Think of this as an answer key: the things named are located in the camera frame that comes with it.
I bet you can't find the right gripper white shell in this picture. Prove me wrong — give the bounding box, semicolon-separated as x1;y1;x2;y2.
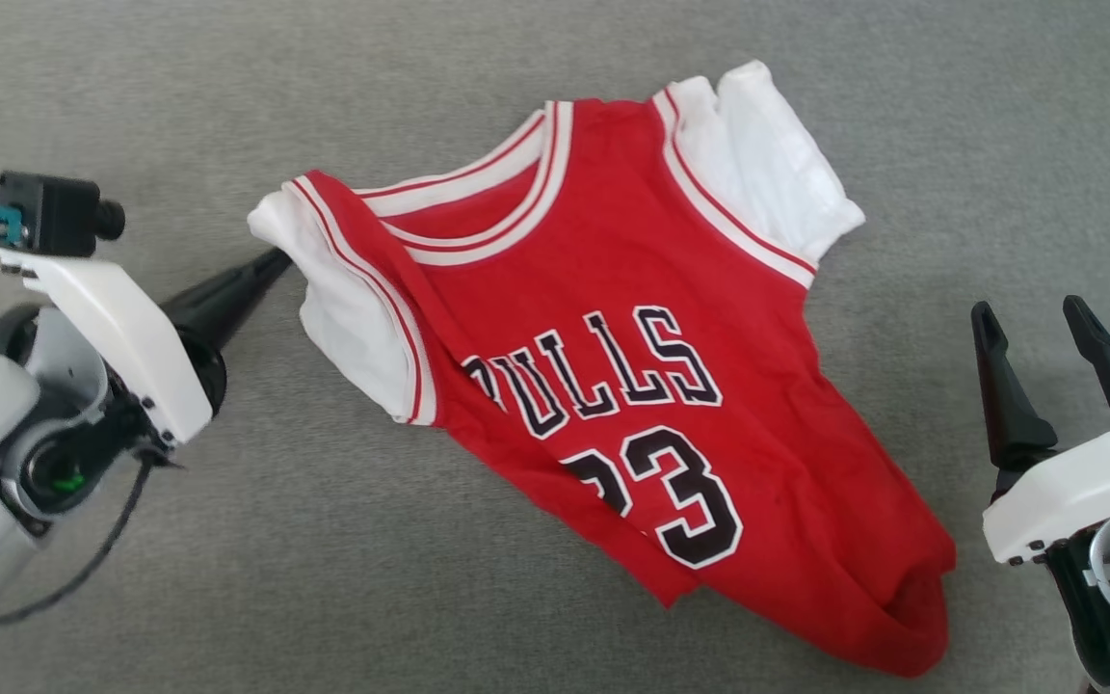
971;296;1110;565

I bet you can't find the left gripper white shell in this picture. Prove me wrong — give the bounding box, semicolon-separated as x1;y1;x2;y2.
0;248;294;446

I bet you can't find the red Bulls basketball jersey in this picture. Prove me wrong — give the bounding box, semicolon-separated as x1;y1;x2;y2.
247;60;958;679

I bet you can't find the grey fabric sofa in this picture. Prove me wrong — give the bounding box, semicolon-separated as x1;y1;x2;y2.
0;0;1110;694

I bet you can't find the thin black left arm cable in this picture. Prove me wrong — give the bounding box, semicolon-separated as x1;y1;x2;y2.
0;451;180;637

